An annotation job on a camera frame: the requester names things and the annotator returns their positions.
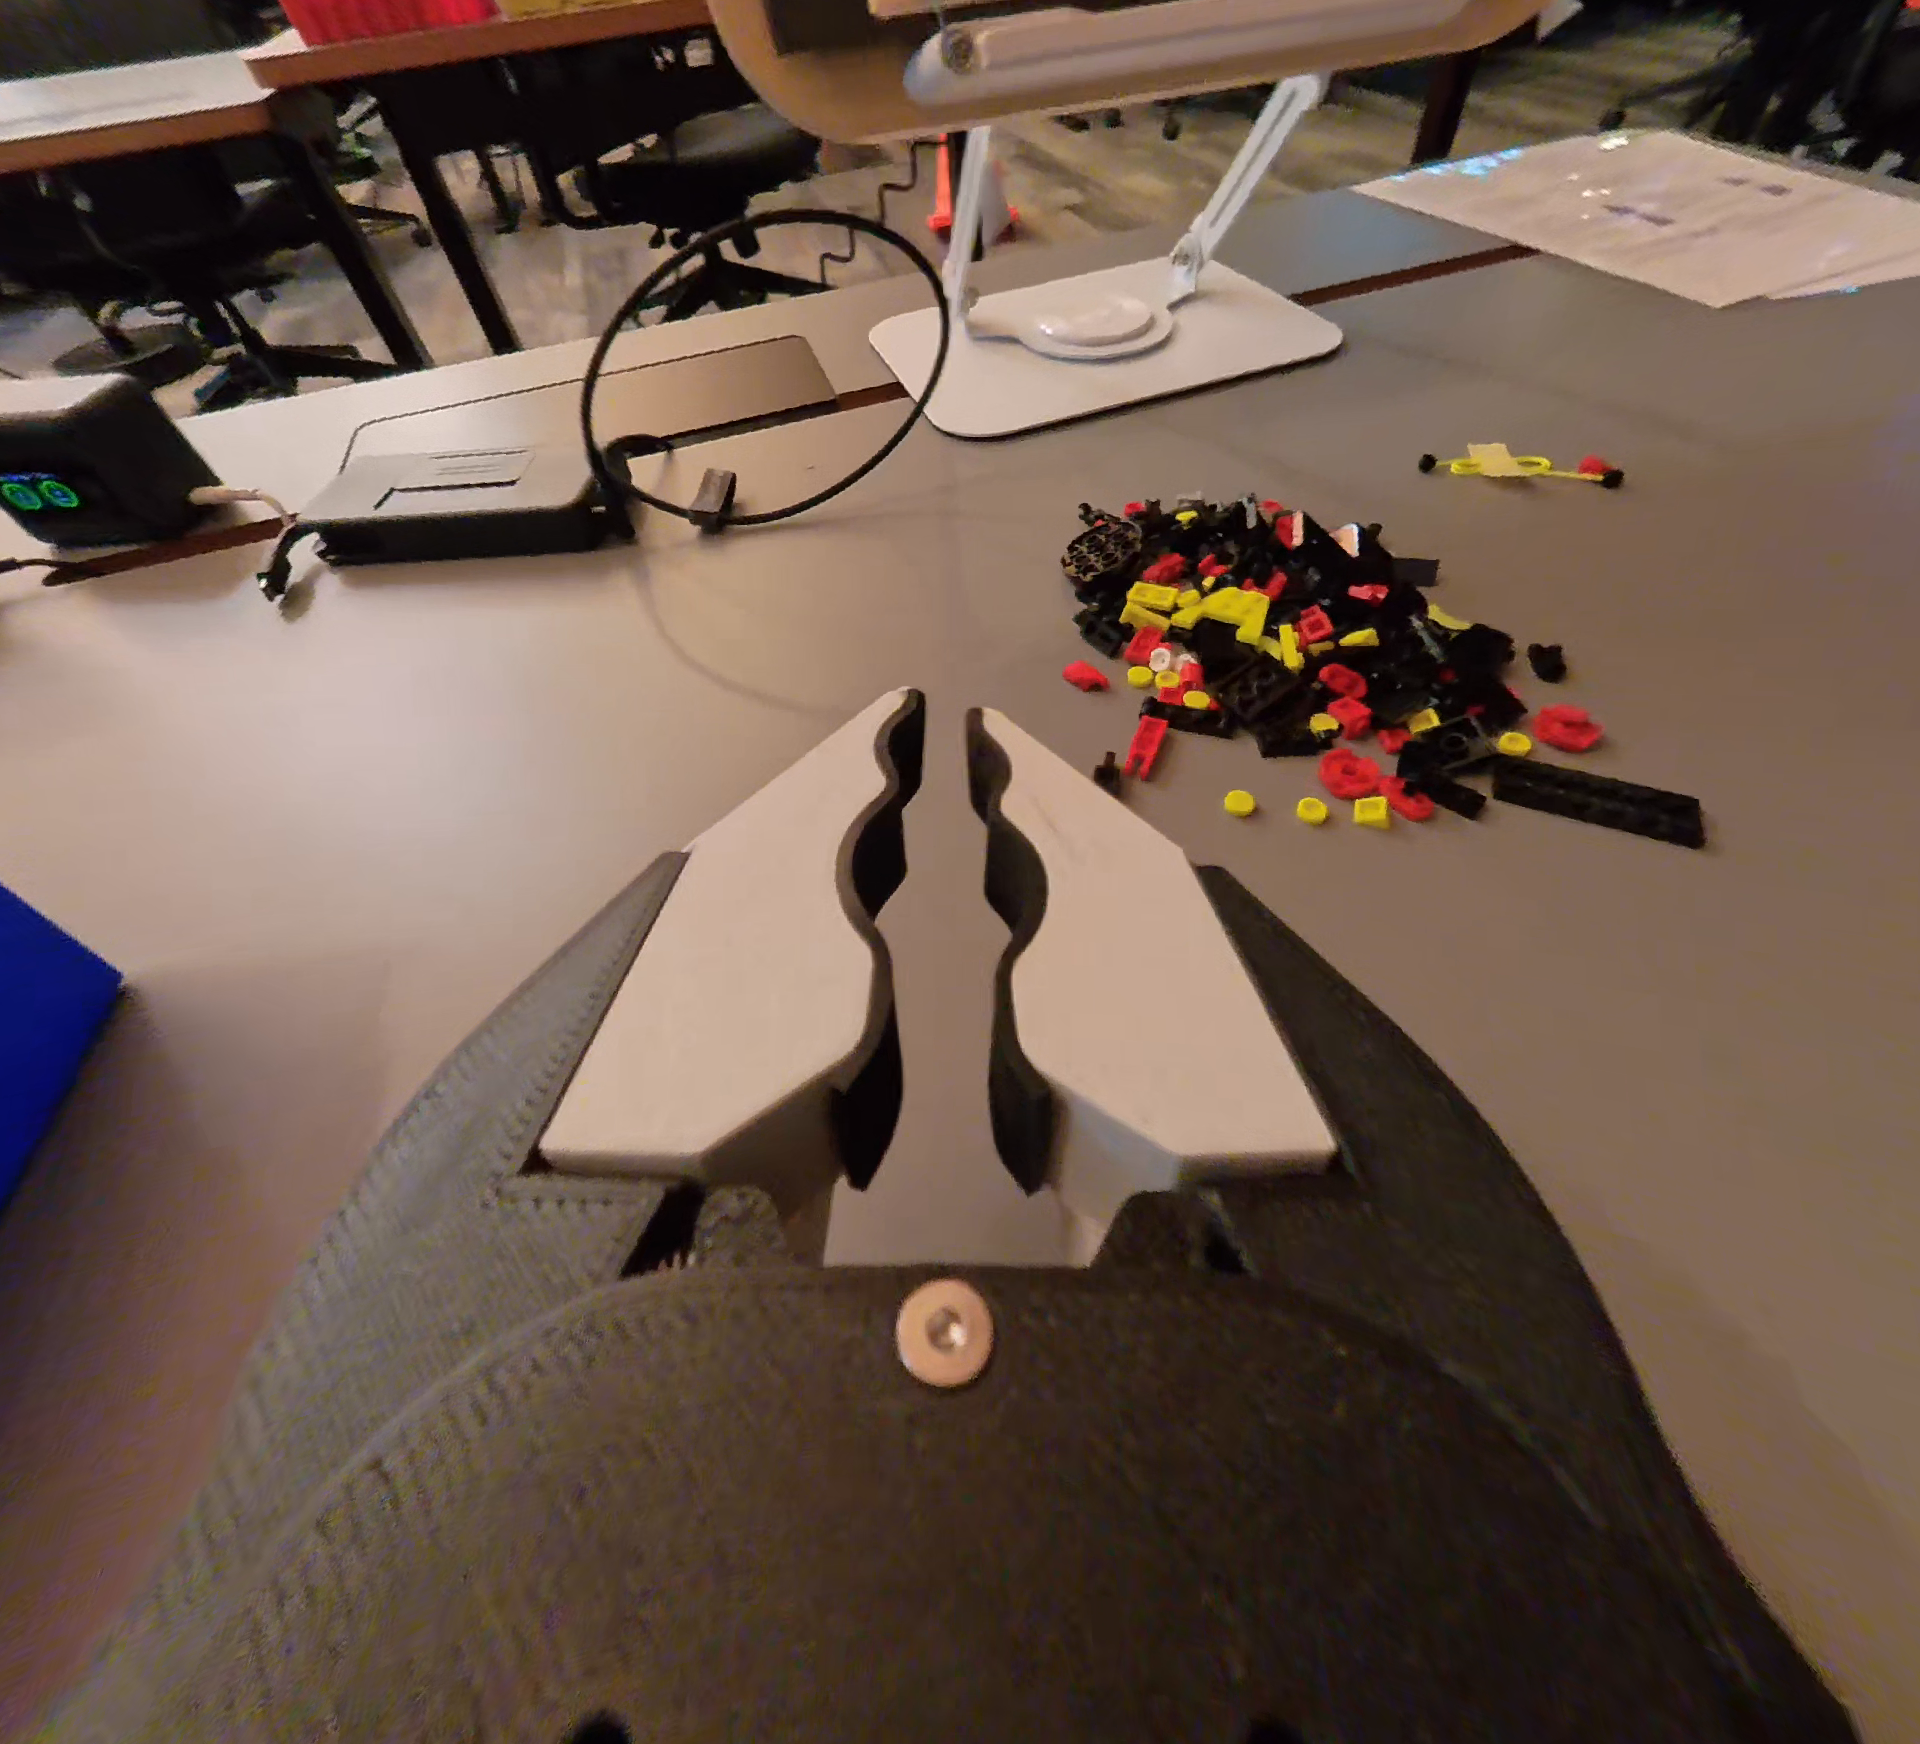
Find white screen stand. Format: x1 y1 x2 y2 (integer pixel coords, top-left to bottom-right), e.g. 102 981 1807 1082
868 70 1346 442

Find orange cone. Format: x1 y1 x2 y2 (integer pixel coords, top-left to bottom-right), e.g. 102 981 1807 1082
926 130 1022 241

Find long black lego plate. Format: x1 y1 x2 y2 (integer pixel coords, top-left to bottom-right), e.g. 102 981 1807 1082
1491 757 1709 852

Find pile of lego pieces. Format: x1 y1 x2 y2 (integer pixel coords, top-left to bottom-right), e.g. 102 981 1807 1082
1062 491 1607 831

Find grey background table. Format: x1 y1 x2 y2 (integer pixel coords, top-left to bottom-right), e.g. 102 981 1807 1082
0 49 438 369

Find white paper sheets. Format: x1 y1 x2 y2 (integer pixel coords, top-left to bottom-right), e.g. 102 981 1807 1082
1354 130 1920 309

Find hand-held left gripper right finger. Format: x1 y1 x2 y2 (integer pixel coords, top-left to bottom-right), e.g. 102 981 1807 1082
964 705 1340 1265

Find black swivel chair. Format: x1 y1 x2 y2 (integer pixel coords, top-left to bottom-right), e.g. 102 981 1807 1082
0 172 370 415
575 106 821 323

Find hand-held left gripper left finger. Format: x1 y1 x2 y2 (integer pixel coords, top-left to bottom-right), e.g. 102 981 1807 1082
536 686 930 1197

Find black cable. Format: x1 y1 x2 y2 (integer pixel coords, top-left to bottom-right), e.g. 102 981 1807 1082
581 209 953 534

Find blue sheet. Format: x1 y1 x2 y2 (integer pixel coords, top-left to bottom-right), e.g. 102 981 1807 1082
0 881 127 1209

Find flat black power adapter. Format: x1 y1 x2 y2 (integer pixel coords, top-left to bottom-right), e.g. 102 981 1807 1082
298 445 635 567

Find yellow lego assembly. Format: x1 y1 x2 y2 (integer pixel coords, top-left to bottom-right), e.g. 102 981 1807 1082
1419 439 1627 493

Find black box with green display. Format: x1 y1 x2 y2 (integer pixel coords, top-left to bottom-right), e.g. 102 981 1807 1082
0 374 226 550

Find wooden background table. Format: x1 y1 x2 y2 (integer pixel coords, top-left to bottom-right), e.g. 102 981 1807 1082
243 0 725 354

